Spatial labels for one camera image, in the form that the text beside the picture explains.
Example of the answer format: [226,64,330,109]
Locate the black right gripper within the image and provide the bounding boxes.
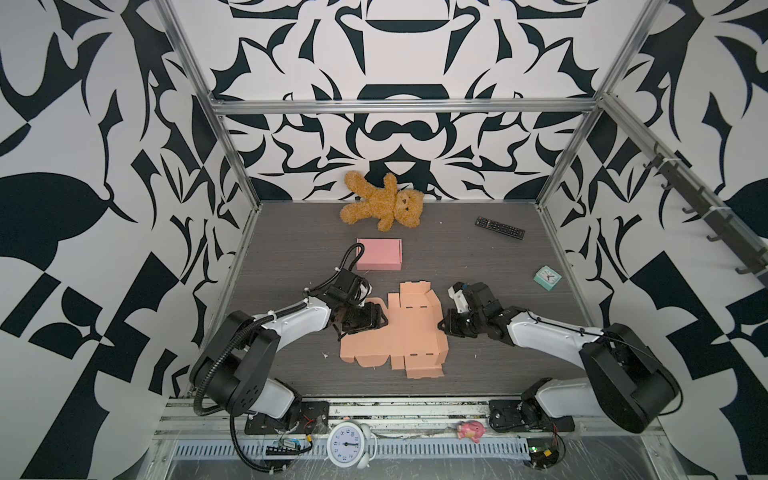
[434,308,487,337]

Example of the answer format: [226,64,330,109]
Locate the peach cardboard box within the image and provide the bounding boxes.
[340,281,449,379]

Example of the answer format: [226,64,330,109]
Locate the pink cardboard box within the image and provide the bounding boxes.
[355,238,403,271]

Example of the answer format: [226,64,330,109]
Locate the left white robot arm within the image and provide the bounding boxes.
[189,242,388,474]

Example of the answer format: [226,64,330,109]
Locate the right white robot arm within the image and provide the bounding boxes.
[438,282,682,434]

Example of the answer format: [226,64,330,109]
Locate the small teal alarm clock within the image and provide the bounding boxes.
[534,265,562,291]

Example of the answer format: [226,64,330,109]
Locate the black remote control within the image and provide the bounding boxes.
[475,217,525,241]

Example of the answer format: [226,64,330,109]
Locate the small pink toy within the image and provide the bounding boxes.
[456,420,486,444]

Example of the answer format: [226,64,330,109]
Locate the white round alarm clock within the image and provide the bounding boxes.
[326,420,378,469]

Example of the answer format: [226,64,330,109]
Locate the brown teddy bear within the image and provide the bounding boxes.
[340,171,424,232]

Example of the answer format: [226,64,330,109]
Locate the green circuit board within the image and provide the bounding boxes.
[524,443,563,471]

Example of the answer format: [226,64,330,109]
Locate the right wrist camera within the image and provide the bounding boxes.
[448,282,470,314]

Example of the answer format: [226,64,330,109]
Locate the white slotted cable duct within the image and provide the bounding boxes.
[172,437,530,461]

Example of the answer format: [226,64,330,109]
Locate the grey wall hook rail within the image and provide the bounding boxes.
[644,141,767,288]

